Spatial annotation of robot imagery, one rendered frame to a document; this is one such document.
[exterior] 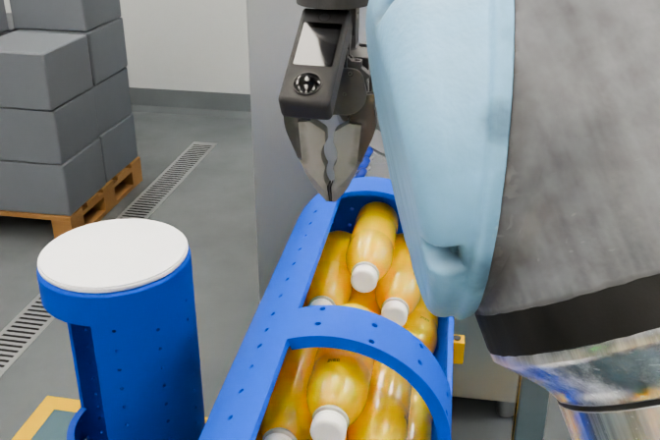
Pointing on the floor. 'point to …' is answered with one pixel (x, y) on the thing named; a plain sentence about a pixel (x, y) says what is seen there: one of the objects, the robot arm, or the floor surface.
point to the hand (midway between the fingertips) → (330, 192)
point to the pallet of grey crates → (65, 96)
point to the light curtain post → (529, 411)
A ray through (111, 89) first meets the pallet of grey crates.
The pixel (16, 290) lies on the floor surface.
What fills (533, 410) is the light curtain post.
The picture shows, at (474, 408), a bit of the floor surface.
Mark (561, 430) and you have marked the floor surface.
